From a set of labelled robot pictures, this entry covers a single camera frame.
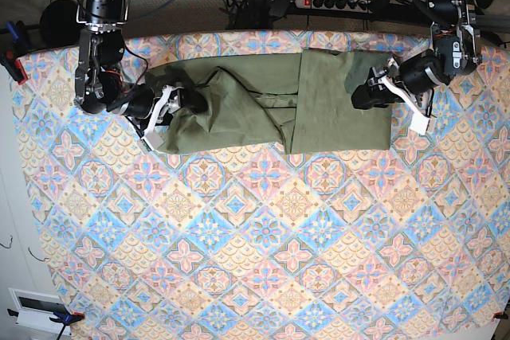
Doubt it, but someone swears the patterned tile tablecloth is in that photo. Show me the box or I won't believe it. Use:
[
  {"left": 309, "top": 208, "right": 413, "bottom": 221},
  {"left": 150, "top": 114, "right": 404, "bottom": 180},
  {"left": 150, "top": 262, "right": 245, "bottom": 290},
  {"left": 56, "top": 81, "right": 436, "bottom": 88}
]
[{"left": 10, "top": 48, "right": 509, "bottom": 339}]

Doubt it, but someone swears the blue orange clamp upper left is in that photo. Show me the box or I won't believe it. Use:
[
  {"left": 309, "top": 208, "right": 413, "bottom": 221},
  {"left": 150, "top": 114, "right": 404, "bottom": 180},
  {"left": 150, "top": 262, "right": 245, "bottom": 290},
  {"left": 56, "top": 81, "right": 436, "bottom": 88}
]
[{"left": 1, "top": 21, "right": 29, "bottom": 84}]

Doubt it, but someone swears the orange clamp lower right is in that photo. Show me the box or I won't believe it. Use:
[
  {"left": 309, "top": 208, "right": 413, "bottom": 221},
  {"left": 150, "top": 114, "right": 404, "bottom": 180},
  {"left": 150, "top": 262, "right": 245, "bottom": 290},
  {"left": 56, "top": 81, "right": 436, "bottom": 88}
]
[{"left": 492, "top": 311, "right": 509, "bottom": 320}]

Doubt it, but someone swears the white floor vent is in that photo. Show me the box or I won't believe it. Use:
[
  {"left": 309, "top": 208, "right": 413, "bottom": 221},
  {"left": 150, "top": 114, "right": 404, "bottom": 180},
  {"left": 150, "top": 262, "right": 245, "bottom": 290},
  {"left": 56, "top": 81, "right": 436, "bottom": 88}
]
[{"left": 9, "top": 287, "right": 68, "bottom": 334}]

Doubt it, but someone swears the blue orange clamp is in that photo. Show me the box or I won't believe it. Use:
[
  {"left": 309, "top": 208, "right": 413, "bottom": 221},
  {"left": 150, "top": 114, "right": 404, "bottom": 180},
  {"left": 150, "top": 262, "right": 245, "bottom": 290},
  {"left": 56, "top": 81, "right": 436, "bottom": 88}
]
[
  {"left": 7, "top": 309, "right": 85, "bottom": 335},
  {"left": 1, "top": 21, "right": 29, "bottom": 84}
]

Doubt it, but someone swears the black round stool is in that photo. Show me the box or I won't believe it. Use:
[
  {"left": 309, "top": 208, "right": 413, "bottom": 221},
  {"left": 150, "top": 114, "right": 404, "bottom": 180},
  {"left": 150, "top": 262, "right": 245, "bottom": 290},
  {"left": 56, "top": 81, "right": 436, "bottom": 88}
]
[{"left": 39, "top": 0, "right": 82, "bottom": 49}]

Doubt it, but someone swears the blue orange clamp lower left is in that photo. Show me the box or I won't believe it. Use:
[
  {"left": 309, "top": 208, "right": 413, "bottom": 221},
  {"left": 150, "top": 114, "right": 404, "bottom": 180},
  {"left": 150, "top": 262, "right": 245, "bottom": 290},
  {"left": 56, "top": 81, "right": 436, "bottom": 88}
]
[{"left": 7, "top": 309, "right": 85, "bottom": 335}]

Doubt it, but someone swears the olive green t-shirt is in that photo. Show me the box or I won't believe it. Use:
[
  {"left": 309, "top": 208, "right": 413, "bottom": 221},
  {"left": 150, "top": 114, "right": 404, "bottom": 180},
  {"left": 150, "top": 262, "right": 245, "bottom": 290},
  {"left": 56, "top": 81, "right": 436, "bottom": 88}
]
[{"left": 146, "top": 49, "right": 391, "bottom": 154}]

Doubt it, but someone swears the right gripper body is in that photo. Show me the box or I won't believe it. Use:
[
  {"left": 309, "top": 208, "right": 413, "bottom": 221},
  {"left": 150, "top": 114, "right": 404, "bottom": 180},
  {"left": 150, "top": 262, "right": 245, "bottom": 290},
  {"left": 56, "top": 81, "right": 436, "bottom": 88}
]
[{"left": 127, "top": 87, "right": 208, "bottom": 123}]

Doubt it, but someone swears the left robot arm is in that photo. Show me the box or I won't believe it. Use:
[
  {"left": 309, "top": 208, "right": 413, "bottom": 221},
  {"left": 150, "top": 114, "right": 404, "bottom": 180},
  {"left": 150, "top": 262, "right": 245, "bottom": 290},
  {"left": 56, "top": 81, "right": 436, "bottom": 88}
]
[{"left": 351, "top": 0, "right": 497, "bottom": 110}]

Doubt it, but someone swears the white power strip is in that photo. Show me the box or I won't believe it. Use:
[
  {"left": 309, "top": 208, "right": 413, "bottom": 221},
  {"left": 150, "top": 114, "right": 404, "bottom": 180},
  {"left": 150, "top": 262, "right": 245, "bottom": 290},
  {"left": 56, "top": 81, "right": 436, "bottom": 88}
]
[{"left": 294, "top": 0, "right": 369, "bottom": 12}]

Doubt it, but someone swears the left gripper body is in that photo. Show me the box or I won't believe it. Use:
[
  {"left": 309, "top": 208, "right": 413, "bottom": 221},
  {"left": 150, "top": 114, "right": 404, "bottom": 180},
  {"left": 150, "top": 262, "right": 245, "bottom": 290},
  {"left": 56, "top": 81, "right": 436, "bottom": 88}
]
[{"left": 350, "top": 59, "right": 434, "bottom": 110}]

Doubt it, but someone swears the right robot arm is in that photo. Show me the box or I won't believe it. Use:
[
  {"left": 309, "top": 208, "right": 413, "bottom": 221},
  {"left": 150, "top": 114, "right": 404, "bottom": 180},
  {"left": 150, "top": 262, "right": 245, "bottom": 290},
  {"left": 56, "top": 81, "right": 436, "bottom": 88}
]
[{"left": 74, "top": 0, "right": 207, "bottom": 123}]

